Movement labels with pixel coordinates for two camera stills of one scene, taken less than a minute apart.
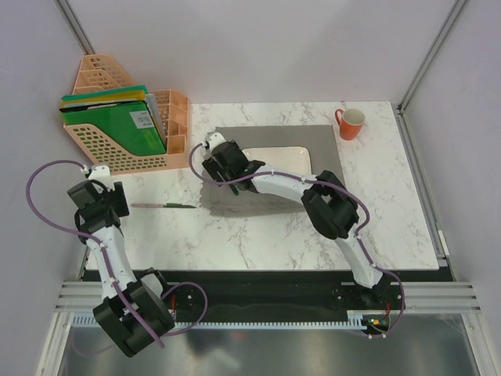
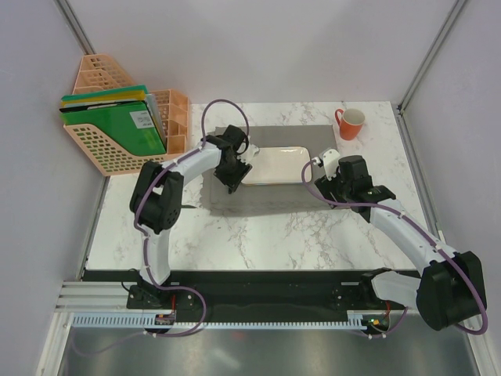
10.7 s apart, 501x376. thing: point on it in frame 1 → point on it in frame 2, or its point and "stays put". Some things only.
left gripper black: [118, 197] → [233, 182]
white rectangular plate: [296, 160] stays put
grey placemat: [320, 139] stays put
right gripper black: [212, 168] → [326, 186]
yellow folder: [134, 95] stays put
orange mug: [351, 121] stays put
